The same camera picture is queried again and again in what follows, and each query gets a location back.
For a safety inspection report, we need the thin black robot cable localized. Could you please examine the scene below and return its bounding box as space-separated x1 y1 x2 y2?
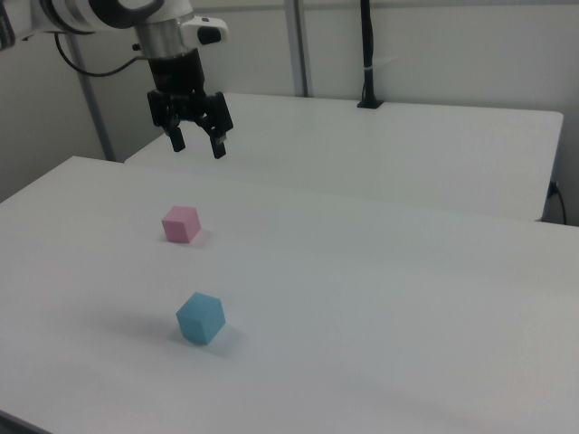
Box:
53 32 153 78

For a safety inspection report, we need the white table with rounded corner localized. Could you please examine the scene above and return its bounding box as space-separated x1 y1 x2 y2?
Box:
123 91 565 223

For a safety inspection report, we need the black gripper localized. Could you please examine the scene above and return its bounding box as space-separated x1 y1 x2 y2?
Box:
146 46 235 160

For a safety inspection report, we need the black pole with base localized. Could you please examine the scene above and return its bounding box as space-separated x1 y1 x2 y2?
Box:
356 0 385 110

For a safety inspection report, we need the blue cube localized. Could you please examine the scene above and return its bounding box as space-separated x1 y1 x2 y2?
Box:
175 291 226 347

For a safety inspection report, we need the pink cube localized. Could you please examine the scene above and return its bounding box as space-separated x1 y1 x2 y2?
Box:
160 205 202 245

